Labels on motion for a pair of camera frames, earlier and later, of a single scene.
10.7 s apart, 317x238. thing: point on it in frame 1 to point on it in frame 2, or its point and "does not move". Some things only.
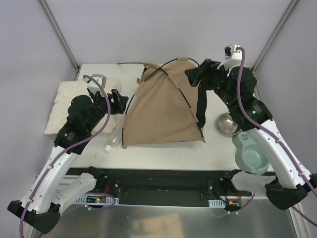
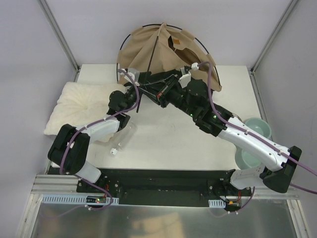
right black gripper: (206, 75) to (164, 92)
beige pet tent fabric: (162, 110) to (163, 47)
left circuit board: (96, 199) does not move
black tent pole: (155, 72) to (168, 25)
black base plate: (168, 186) does not move
